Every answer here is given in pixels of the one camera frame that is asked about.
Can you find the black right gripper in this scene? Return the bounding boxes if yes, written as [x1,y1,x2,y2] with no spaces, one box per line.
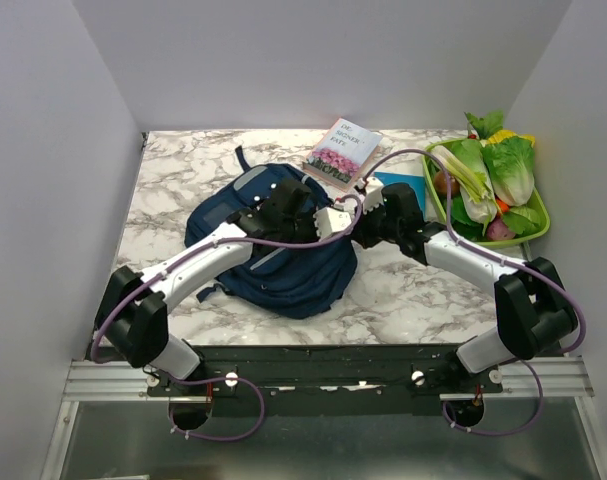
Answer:
[351,197,403,248]

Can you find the navy blue student backpack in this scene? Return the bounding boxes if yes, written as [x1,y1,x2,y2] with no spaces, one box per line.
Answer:
[184,147,357,320]

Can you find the white book with pink roses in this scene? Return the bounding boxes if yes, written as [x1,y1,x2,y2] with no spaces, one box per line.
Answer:
[302,118,382,191]

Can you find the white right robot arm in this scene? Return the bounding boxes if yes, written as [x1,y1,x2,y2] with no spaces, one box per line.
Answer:
[352,178,579,392]

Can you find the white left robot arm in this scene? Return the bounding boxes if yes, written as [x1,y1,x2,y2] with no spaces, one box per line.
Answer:
[91,178,318,395]

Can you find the teal blue hardcover book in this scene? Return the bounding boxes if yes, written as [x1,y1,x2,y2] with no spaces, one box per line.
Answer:
[374,172,426,215]

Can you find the brown round fruit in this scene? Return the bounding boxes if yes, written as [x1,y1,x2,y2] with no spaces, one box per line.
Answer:
[432,171,460,198]

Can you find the green plastic vegetable tray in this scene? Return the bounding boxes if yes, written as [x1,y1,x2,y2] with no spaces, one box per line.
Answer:
[423,138,550,249]

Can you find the white green bok choy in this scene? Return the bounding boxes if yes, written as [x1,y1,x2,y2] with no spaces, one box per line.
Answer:
[431,139,498,228]

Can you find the purple onion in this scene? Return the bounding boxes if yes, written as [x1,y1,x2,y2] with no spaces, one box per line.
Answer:
[485,217,516,242]

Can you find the green lettuce head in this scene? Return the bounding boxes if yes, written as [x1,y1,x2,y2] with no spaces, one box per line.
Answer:
[482,136,535,206]

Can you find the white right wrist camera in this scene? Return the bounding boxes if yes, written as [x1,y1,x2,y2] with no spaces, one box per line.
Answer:
[359,177,384,215]

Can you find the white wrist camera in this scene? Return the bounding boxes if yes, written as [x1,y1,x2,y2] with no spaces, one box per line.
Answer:
[359,177,384,215]
[313,207,352,240]

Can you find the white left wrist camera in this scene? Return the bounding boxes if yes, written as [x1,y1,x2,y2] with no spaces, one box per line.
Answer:
[313,207,352,240]

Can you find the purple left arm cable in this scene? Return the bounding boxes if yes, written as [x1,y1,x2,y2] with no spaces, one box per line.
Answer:
[90,193,364,443]

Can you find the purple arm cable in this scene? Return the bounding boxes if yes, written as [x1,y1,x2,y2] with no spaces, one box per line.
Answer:
[90,193,364,443]
[355,148,588,435]

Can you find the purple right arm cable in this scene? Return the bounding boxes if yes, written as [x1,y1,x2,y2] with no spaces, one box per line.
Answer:
[355,148,588,435]

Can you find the black mounting rail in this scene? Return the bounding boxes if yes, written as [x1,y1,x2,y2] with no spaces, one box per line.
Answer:
[136,344,502,420]

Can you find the aluminium frame rail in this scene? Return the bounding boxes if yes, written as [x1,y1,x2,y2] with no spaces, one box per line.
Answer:
[39,358,169,480]

